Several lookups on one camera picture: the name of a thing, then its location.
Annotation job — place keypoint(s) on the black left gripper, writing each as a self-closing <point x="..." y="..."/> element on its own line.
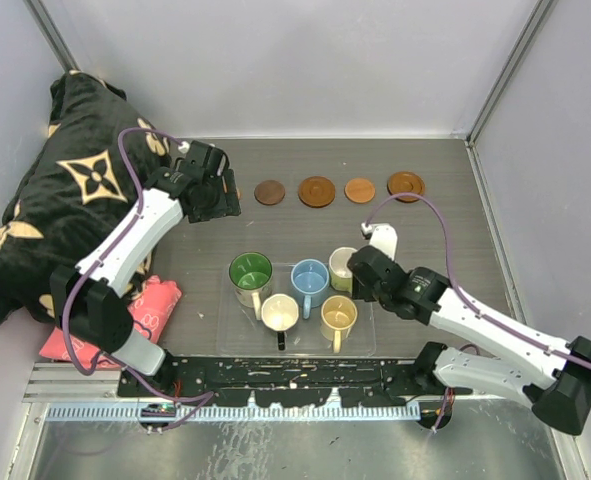
<point x="227" y="205"/>

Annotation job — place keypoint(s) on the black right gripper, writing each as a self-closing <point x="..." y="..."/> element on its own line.
<point x="360" y="292"/>

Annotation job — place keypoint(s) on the orange coaster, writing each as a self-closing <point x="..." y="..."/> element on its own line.
<point x="359" y="190"/>
<point x="228" y="189"/>

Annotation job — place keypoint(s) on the olive green white mug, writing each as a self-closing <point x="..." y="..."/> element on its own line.
<point x="341" y="278"/>

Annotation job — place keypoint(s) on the dark brown coaster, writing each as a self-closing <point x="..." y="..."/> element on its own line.
<point x="269" y="192"/>

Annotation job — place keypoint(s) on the light brown ringed coaster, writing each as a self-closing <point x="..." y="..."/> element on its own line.
<point x="405" y="182"/>

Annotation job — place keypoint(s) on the brown ringed wooden coaster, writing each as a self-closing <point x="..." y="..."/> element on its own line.
<point x="316" y="192"/>

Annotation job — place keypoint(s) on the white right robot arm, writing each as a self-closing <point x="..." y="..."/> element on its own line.
<point x="549" y="375"/>

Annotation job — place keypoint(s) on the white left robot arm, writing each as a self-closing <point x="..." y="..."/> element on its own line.
<point x="112" y="264"/>

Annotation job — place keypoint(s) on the yellow mug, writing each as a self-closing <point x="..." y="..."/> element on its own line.
<point x="338" y="316"/>

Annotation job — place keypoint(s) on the clear plastic tray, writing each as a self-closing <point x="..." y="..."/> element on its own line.
<point x="240" y="334"/>

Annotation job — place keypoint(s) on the blue mug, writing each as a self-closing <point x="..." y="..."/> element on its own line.
<point x="310" y="280"/>

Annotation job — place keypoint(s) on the green interior mug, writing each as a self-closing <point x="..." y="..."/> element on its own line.
<point x="251" y="274"/>

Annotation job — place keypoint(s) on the black floral plush blanket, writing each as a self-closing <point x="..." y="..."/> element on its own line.
<point x="82" y="183"/>

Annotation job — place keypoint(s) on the pink printed cloth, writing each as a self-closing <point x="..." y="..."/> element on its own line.
<point x="99" y="326"/>

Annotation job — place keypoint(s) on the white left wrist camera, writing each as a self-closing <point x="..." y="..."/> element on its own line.
<point x="183" y="147"/>

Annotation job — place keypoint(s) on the white mug black handle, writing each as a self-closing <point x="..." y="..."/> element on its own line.
<point x="279" y="313"/>

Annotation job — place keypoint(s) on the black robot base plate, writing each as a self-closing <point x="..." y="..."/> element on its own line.
<point x="299" y="382"/>

